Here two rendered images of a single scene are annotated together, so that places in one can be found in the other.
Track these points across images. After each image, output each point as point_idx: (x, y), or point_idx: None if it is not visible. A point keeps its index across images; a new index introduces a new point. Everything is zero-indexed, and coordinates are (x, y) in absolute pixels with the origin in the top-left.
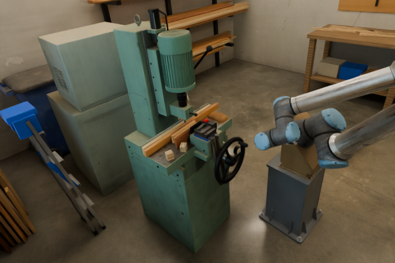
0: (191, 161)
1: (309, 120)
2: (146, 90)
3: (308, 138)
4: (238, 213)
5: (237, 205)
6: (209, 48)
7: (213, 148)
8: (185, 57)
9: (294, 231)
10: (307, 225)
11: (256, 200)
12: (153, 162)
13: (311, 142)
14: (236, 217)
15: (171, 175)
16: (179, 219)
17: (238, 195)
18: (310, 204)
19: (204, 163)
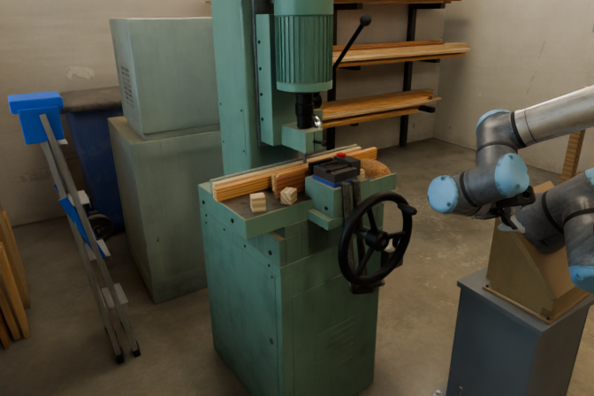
0: (300, 228)
1: (556, 189)
2: (245, 92)
3: (551, 227)
4: (391, 384)
5: (390, 369)
6: (365, 18)
7: (345, 206)
8: (316, 25)
9: None
10: None
11: (431, 368)
12: (226, 211)
13: (559, 239)
14: (384, 391)
15: (260, 254)
16: (265, 357)
17: (396, 351)
18: (547, 388)
19: (329, 245)
